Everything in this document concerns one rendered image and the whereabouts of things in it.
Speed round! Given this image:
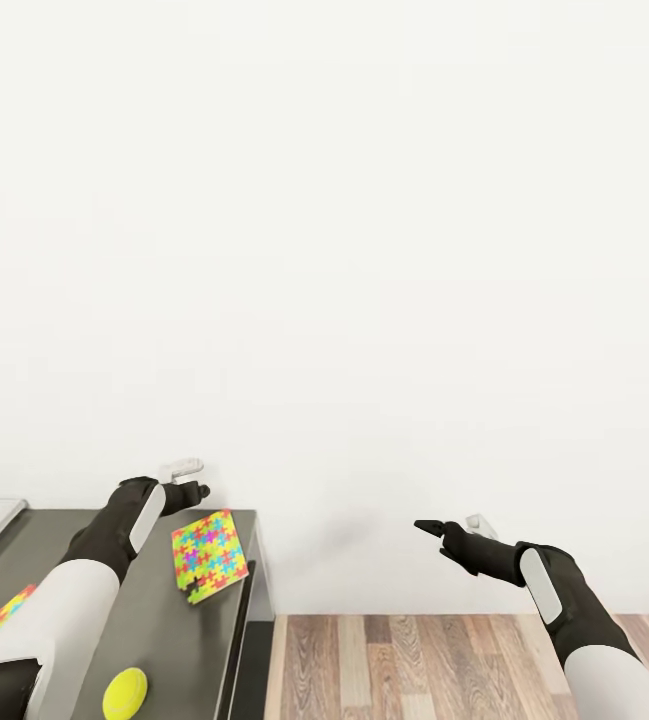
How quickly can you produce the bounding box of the tennis ball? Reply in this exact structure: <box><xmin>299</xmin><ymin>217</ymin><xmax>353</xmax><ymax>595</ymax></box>
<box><xmin>103</xmin><ymin>667</ymin><xmax>148</xmax><ymax>720</ymax></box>

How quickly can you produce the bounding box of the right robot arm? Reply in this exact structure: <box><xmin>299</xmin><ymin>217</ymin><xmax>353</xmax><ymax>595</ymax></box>
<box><xmin>414</xmin><ymin>513</ymin><xmax>649</xmax><ymax>720</ymax></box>

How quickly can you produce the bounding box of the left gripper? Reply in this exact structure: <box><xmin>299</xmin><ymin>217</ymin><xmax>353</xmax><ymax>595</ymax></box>
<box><xmin>162</xmin><ymin>481</ymin><xmax>211</xmax><ymax>516</ymax></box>

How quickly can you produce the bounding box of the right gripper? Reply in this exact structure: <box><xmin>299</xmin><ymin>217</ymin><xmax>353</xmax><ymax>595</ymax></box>
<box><xmin>414</xmin><ymin>520</ymin><xmax>496</xmax><ymax>577</ymax></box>

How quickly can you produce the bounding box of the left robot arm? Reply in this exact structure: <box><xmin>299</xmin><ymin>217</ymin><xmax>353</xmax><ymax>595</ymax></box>
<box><xmin>0</xmin><ymin>457</ymin><xmax>211</xmax><ymax>720</ymax></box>

